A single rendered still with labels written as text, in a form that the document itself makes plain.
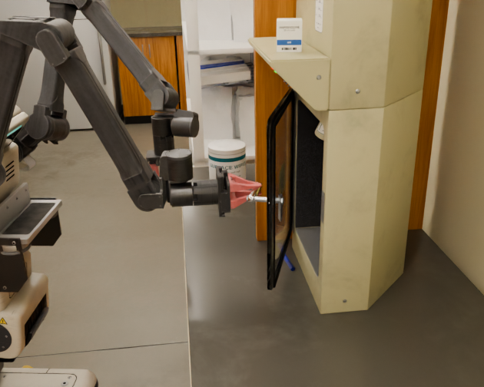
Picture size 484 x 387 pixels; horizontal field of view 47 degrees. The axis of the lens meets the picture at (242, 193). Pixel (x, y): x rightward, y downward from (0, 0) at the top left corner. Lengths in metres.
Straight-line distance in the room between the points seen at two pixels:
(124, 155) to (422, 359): 0.74
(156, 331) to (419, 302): 1.72
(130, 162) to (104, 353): 1.66
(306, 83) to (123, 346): 1.96
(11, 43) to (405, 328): 1.00
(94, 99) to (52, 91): 0.53
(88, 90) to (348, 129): 0.53
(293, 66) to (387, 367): 0.61
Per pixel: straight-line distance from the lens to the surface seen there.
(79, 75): 1.19
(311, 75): 1.07
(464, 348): 1.27
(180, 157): 1.19
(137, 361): 2.69
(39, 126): 1.70
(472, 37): 1.51
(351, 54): 1.09
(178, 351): 2.71
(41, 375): 2.28
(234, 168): 1.90
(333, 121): 1.11
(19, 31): 1.19
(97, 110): 1.20
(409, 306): 1.36
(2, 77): 1.24
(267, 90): 1.45
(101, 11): 1.66
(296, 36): 1.14
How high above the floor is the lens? 1.69
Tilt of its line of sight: 23 degrees down
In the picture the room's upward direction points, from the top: 1 degrees counter-clockwise
